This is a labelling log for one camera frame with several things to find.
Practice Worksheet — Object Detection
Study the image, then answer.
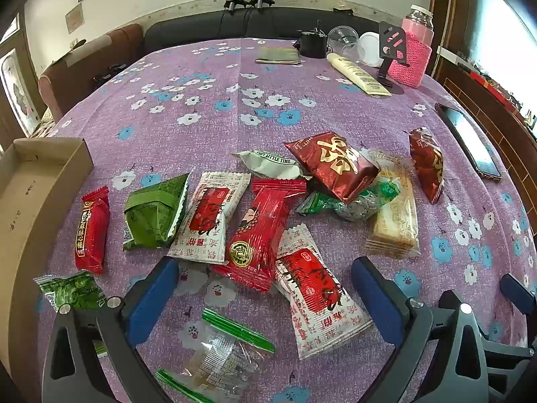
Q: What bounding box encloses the clear plastic cup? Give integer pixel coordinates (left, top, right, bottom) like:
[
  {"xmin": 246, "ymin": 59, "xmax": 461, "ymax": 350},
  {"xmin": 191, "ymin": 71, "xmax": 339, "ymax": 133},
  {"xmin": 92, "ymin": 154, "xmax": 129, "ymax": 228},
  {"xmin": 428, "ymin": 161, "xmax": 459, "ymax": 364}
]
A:
[{"xmin": 327, "ymin": 25, "xmax": 359, "ymax": 57}]

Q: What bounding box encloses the long red snack packet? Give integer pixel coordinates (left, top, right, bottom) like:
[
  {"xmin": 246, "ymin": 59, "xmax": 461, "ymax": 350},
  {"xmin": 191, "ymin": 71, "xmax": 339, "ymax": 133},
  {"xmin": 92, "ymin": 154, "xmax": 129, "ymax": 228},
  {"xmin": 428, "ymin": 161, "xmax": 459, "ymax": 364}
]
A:
[{"xmin": 210, "ymin": 178, "xmax": 308, "ymax": 294}]

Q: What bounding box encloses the bottle with pink knitted sleeve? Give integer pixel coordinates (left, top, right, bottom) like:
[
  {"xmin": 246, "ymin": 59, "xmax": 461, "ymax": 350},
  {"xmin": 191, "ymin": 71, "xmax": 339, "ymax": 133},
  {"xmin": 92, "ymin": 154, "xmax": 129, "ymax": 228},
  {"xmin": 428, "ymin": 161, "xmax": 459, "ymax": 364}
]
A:
[{"xmin": 387, "ymin": 4, "xmax": 435, "ymax": 90}]

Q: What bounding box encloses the small wall notice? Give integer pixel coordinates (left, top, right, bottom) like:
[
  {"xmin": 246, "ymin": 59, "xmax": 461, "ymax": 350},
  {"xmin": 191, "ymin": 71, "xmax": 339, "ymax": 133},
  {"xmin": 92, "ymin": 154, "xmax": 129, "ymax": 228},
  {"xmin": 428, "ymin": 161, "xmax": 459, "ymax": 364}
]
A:
[{"xmin": 65, "ymin": 3, "xmax": 83, "ymax": 33}]

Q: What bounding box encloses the black phone stand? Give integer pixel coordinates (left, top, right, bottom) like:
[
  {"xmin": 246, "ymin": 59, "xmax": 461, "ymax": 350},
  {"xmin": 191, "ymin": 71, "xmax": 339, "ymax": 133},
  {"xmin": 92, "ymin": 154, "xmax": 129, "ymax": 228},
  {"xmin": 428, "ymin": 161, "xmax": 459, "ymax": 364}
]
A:
[{"xmin": 375, "ymin": 21, "xmax": 411, "ymax": 95}]

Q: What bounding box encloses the white red snack packet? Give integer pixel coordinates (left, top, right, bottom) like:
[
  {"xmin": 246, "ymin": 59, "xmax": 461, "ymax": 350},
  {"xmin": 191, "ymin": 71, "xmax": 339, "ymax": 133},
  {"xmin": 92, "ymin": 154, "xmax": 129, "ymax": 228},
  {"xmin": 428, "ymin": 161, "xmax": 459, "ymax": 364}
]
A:
[
  {"xmin": 167, "ymin": 171, "xmax": 251, "ymax": 266},
  {"xmin": 275, "ymin": 223, "xmax": 375, "ymax": 361}
]

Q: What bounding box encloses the white green snack wrapper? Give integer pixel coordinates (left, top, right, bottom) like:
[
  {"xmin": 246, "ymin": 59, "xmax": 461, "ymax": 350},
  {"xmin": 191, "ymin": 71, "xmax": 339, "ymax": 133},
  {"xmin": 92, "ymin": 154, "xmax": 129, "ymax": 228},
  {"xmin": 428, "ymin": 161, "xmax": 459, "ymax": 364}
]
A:
[{"xmin": 233, "ymin": 150, "xmax": 303, "ymax": 180}]

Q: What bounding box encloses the small red snack packet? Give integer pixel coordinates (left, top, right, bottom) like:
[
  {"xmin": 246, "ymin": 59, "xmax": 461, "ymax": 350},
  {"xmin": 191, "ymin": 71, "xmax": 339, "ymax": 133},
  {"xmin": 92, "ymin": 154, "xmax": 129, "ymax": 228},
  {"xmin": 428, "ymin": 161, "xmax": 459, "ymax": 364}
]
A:
[{"xmin": 75, "ymin": 185, "xmax": 110, "ymax": 275}]

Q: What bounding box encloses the purple floral tablecloth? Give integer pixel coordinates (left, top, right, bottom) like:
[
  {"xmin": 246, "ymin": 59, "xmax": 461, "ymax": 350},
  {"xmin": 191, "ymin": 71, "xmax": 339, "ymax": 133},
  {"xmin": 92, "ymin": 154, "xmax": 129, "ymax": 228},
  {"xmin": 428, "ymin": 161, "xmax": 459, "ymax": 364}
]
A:
[{"xmin": 36, "ymin": 38, "xmax": 537, "ymax": 403}]

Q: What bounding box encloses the black smartphone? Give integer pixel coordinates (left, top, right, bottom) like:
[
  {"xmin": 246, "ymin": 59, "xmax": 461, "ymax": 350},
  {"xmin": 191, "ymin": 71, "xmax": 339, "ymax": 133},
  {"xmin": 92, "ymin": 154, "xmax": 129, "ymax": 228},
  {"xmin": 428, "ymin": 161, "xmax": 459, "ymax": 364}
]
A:
[{"xmin": 434, "ymin": 102, "xmax": 503, "ymax": 182}]

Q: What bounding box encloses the clear green snack packet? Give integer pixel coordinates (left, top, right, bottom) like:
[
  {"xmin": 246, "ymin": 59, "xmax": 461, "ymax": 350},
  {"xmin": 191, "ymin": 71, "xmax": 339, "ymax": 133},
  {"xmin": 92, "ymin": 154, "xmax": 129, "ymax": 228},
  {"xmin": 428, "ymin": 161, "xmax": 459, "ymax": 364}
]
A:
[{"xmin": 296, "ymin": 176, "xmax": 401, "ymax": 223}]

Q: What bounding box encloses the white round lid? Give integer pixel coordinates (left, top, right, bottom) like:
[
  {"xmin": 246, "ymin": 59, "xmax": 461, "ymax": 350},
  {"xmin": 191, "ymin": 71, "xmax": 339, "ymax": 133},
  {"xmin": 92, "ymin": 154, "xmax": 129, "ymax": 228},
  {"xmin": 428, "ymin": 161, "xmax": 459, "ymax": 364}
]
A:
[{"xmin": 357, "ymin": 32, "xmax": 383, "ymax": 66}]

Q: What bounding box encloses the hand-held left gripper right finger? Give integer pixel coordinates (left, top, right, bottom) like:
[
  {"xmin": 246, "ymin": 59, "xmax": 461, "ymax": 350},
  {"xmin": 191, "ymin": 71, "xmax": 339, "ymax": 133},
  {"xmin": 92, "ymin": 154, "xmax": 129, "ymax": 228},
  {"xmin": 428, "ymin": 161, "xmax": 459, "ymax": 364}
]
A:
[{"xmin": 351, "ymin": 257, "xmax": 491, "ymax": 403}]

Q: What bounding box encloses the brown armchair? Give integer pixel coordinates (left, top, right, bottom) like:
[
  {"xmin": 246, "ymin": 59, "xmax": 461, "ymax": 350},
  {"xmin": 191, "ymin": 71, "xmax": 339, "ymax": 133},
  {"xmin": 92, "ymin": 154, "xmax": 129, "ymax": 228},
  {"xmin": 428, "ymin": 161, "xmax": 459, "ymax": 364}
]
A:
[{"xmin": 39, "ymin": 24, "xmax": 145, "ymax": 122}]

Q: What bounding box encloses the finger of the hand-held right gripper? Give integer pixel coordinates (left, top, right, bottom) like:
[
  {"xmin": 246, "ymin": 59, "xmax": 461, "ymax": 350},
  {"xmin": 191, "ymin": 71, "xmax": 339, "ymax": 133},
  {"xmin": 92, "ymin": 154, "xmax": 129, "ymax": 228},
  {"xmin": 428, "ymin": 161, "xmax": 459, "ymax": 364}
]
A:
[
  {"xmin": 499, "ymin": 274, "xmax": 537, "ymax": 308},
  {"xmin": 478, "ymin": 323, "xmax": 537, "ymax": 403}
]

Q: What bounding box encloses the dark red snack packet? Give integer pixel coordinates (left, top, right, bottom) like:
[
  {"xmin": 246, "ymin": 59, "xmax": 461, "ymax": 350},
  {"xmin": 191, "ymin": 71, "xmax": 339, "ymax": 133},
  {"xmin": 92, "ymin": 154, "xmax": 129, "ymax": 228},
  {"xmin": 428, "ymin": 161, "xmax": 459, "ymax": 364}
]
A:
[
  {"xmin": 284, "ymin": 132, "xmax": 380, "ymax": 204},
  {"xmin": 409, "ymin": 127, "xmax": 445, "ymax": 205}
]

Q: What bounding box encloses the small green snack packet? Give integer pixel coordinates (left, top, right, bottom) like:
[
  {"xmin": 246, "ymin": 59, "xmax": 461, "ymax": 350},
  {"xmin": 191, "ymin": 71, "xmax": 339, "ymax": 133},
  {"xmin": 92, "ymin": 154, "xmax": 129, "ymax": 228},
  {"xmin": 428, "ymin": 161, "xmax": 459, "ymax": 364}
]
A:
[{"xmin": 34, "ymin": 271, "xmax": 109, "ymax": 357}]

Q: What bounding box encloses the beige cracker packet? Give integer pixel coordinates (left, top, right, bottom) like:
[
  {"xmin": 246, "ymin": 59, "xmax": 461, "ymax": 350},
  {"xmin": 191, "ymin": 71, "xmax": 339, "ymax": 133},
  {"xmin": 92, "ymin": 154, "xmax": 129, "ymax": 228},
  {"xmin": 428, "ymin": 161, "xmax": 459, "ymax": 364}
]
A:
[{"xmin": 364, "ymin": 151, "xmax": 421, "ymax": 259}]

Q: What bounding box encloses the brown cardboard box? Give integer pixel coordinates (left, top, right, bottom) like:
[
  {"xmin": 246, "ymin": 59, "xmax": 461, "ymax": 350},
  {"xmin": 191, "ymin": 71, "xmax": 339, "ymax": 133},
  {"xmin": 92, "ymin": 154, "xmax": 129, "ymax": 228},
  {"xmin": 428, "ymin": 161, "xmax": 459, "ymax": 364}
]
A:
[{"xmin": 0, "ymin": 138, "xmax": 94, "ymax": 370}]

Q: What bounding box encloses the wooden glass door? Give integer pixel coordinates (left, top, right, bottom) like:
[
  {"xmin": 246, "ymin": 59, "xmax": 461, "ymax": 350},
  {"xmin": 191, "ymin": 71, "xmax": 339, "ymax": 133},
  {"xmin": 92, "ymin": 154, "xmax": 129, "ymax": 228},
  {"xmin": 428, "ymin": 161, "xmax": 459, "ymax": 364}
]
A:
[{"xmin": 0, "ymin": 12, "xmax": 47, "ymax": 147}]

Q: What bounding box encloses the black sofa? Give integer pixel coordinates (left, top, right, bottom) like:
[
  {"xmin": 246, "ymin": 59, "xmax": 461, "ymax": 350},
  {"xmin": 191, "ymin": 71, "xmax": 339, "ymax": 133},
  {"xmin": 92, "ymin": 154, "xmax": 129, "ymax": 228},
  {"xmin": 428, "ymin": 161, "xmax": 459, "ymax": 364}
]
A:
[{"xmin": 144, "ymin": 6, "xmax": 395, "ymax": 55}]

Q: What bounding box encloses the cream lotion tube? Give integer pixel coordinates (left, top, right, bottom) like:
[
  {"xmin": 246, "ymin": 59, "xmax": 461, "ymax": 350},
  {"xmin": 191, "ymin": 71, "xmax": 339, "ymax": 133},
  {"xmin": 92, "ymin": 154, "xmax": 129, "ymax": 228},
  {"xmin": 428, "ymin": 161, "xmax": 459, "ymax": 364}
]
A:
[{"xmin": 326, "ymin": 52, "xmax": 393, "ymax": 96}]

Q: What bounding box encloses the black ashtray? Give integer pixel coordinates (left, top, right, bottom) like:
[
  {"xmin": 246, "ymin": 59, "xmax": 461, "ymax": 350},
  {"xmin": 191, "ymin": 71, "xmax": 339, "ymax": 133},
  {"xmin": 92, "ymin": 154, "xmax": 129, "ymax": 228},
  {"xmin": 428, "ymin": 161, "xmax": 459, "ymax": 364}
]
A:
[{"xmin": 294, "ymin": 20, "xmax": 329, "ymax": 59}]

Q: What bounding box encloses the clear green-striped snack packet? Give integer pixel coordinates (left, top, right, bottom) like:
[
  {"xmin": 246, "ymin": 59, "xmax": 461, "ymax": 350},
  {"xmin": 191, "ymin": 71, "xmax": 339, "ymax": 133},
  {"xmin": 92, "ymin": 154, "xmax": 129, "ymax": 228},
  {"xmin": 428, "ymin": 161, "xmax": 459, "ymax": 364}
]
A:
[{"xmin": 155, "ymin": 307, "xmax": 276, "ymax": 403}]

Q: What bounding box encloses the grey green pouch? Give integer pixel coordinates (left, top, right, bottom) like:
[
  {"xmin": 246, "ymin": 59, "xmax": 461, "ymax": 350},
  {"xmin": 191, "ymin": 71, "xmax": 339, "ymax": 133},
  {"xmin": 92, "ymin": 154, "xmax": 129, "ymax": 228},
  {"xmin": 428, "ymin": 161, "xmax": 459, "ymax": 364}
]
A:
[{"xmin": 256, "ymin": 46, "xmax": 302, "ymax": 65}]

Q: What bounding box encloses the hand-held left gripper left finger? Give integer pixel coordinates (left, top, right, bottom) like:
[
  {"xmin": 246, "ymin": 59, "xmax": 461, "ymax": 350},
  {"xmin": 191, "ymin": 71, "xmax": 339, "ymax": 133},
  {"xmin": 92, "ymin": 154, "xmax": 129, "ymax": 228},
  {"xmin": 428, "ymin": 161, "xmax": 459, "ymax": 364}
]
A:
[{"xmin": 42, "ymin": 257, "xmax": 181, "ymax": 403}]

